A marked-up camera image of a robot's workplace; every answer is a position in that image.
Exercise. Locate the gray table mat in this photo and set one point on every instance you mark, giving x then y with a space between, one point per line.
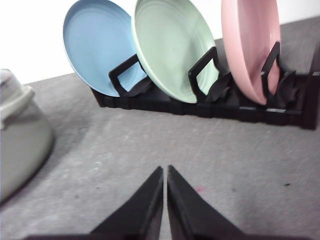
264 179

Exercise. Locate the pink plate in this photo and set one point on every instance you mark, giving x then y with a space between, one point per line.
252 29

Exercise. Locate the green electric steamer pot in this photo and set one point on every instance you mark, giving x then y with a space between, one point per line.
26 137

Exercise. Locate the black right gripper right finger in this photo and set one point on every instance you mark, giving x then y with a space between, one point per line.
192 217

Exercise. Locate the green plate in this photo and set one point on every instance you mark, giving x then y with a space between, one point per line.
172 36

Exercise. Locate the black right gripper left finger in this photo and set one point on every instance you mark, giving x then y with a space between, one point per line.
141 218

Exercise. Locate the black plate rack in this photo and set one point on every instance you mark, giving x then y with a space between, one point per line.
286 97

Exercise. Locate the blue plate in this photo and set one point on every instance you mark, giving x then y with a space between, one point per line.
99 36

